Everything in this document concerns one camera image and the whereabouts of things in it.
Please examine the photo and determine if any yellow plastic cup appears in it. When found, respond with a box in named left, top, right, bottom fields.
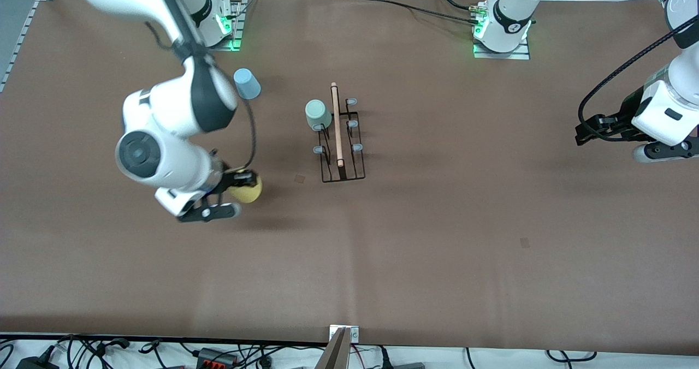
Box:
left=228, top=170, right=263, bottom=204

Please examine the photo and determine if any pale green plastic cup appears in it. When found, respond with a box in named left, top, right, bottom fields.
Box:
left=305, top=99, right=333, bottom=132

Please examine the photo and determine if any black wire cup holder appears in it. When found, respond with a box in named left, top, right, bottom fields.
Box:
left=312, top=82, right=366, bottom=184

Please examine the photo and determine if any light blue plastic cup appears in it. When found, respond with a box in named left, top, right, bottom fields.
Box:
left=233, top=68, right=262, bottom=100

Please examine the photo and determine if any brown table cover sheet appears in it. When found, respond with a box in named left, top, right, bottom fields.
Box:
left=0, top=0, right=699, bottom=356

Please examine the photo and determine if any orange lever connector block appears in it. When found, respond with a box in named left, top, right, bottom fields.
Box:
left=197, top=347, right=239, bottom=367

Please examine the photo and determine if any black power adapter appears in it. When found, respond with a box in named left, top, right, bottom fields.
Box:
left=16, top=354, right=60, bottom=369

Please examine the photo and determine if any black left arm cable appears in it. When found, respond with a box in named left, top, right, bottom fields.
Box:
left=578, top=20, right=699, bottom=140

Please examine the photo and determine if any aluminium arm base plate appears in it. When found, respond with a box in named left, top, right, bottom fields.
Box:
left=206, top=0, right=244, bottom=51
left=472, top=37, right=531, bottom=60

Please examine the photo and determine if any aluminium camera stand post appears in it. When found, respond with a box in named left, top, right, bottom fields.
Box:
left=314, top=326, right=351, bottom=369

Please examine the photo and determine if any long black braided cable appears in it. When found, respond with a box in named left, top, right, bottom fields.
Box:
left=377, top=0, right=484, bottom=27

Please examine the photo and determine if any black cable bundle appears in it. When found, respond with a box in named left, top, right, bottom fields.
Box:
left=55, top=335, right=164, bottom=369

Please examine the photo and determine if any black looped cable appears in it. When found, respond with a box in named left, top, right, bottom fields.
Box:
left=546, top=350, right=597, bottom=363

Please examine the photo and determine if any perforated metal rail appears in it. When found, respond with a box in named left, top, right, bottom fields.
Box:
left=0, top=0, right=43, bottom=92

